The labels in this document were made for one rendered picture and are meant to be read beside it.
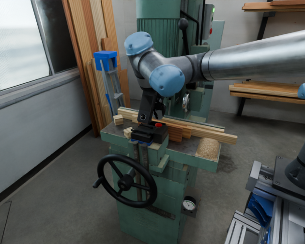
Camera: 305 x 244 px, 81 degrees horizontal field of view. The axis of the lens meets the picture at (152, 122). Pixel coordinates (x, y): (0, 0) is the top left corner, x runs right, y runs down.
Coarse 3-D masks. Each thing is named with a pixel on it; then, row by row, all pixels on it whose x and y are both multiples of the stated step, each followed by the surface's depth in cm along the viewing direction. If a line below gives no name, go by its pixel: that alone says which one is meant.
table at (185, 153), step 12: (108, 132) 93; (120, 132) 93; (120, 144) 93; (168, 144) 84; (180, 144) 84; (192, 144) 84; (168, 156) 82; (180, 156) 80; (192, 156) 77; (156, 168) 76; (204, 168) 78; (216, 168) 75
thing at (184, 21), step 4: (180, 20) 58; (184, 20) 58; (180, 24) 58; (184, 24) 58; (180, 28) 59; (184, 28) 59; (184, 32) 62; (184, 36) 64; (184, 40) 65; (184, 44) 67; (188, 48) 70; (188, 52) 71; (188, 84) 92; (192, 84) 91; (196, 84) 93; (188, 88) 94; (192, 88) 92
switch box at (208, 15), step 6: (210, 6) 86; (204, 12) 88; (210, 12) 87; (198, 18) 91; (204, 18) 90; (210, 18) 89; (204, 24) 91; (210, 24) 92; (204, 30) 92; (198, 36) 94; (204, 36) 93
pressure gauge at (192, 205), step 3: (183, 198) 86; (186, 198) 83; (189, 198) 83; (192, 198) 83; (183, 201) 83; (186, 201) 83; (189, 201) 82; (192, 201) 82; (195, 201) 83; (183, 204) 84; (186, 204) 84; (189, 204) 83; (192, 204) 82; (195, 204) 82; (186, 207) 85; (189, 207) 84; (192, 207) 83; (195, 207) 82
